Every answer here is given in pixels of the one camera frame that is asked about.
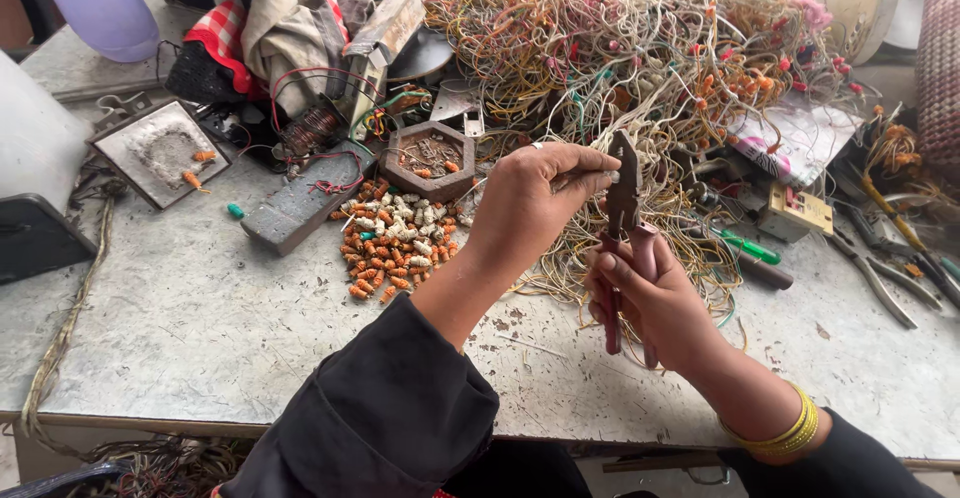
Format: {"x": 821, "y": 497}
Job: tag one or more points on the person's left hand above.
{"x": 529, "y": 198}

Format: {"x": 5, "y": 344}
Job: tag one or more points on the person's right hand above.
{"x": 660, "y": 306}

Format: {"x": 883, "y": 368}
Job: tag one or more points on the green screwdriver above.
{"x": 742, "y": 246}

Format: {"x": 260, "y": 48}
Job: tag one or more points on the hexagonal brown tray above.
{"x": 429, "y": 160}

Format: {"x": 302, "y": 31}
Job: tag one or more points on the pile of orange white connectors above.
{"x": 394, "y": 239}

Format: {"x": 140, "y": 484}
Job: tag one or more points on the gold bangles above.
{"x": 787, "y": 430}

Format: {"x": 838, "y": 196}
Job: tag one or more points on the rusty metal ballast box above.
{"x": 379, "y": 47}

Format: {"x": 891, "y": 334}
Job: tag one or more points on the printed plastic wrapper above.
{"x": 795, "y": 141}

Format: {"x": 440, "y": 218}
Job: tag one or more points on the grey metal pliers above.
{"x": 877, "y": 280}

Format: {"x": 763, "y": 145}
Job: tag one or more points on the copper coil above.
{"x": 311, "y": 128}

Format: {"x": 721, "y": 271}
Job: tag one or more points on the grey metal bar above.
{"x": 300, "y": 201}

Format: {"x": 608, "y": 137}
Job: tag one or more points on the small green cap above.
{"x": 235, "y": 210}

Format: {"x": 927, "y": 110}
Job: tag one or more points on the beige cloth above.
{"x": 281, "y": 25}

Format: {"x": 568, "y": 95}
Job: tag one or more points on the orange connector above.
{"x": 193, "y": 180}
{"x": 204, "y": 156}

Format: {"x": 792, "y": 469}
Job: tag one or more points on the red checked cloth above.
{"x": 225, "y": 40}

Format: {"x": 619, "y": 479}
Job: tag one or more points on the pink woven basket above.
{"x": 939, "y": 70}

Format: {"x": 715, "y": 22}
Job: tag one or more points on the square grey metal tray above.
{"x": 159, "y": 153}

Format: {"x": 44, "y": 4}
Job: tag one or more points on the lilac plastic container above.
{"x": 94, "y": 2}

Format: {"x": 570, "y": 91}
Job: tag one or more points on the black flat device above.
{"x": 37, "y": 239}

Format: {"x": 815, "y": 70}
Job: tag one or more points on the white plastic housing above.
{"x": 34, "y": 134}

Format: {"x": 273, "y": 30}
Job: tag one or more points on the yellow electrical switch box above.
{"x": 795, "y": 213}

